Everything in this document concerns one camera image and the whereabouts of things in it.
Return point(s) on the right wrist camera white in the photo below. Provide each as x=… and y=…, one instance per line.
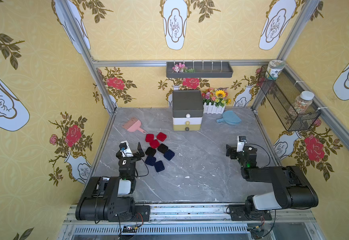
x=241, y=141

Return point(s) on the pink small dustpan brush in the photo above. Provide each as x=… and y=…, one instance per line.
x=134, y=125

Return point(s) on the blue brooch box right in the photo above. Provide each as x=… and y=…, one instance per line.
x=169, y=154

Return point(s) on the white drawer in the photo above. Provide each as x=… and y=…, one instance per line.
x=187, y=121

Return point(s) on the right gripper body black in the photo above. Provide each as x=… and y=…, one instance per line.
x=234, y=152

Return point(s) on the three-drawer storage cabinet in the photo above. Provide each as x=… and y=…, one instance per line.
x=187, y=107

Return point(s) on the small circuit board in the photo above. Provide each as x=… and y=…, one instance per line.
x=129, y=229

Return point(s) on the blue brooch box bottom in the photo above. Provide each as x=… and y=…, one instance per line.
x=159, y=166

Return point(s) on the flower pot white fence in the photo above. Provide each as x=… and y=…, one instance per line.
x=214, y=100

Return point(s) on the decorated jar with lid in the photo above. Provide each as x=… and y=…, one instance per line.
x=274, y=69

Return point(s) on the blue brooch box left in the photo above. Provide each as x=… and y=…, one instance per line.
x=150, y=161

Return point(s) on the blue brooch box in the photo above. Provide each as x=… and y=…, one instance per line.
x=159, y=166
x=150, y=161
x=169, y=154

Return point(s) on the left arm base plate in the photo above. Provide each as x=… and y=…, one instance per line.
x=141, y=213

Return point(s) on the red brooch box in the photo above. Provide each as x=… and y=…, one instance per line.
x=161, y=137
x=149, y=138
x=155, y=144

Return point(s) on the black brooch box right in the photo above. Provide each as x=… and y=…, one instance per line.
x=162, y=148

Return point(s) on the clear jar white lid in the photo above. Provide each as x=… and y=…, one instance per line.
x=303, y=101

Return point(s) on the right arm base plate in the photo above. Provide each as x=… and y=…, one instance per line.
x=243, y=213

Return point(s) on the grey wall shelf tray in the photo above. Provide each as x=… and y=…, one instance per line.
x=203, y=69

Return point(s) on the light blue dustpan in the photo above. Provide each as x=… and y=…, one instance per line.
x=229, y=117

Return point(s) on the small pink flowers on shelf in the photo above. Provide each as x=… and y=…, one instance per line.
x=182, y=68

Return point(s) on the black brooch box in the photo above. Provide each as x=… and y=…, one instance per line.
x=150, y=152
x=162, y=148

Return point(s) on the black wire wall basket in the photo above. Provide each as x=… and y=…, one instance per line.
x=281, y=94

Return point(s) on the grey top drawer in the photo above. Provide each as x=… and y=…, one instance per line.
x=185, y=113

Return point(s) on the black brooch box left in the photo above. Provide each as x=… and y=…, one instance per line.
x=150, y=152

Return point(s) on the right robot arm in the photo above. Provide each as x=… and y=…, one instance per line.
x=290, y=187

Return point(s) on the aluminium front rail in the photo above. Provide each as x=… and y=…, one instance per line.
x=214, y=212

